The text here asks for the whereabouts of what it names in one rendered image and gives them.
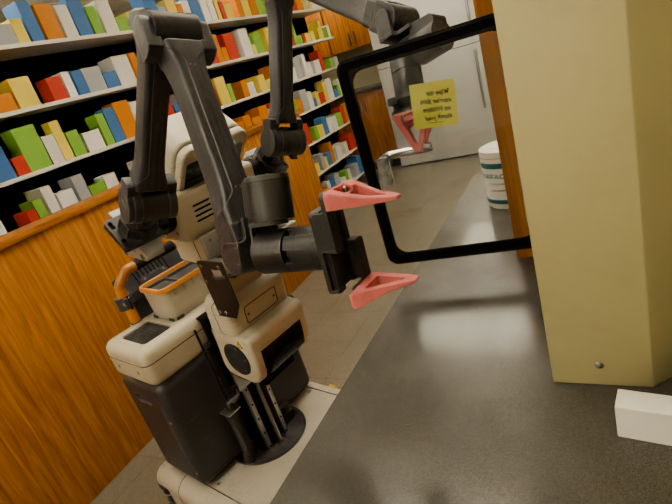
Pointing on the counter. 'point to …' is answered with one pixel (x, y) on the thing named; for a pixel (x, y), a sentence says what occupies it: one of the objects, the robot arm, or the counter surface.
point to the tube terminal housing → (596, 178)
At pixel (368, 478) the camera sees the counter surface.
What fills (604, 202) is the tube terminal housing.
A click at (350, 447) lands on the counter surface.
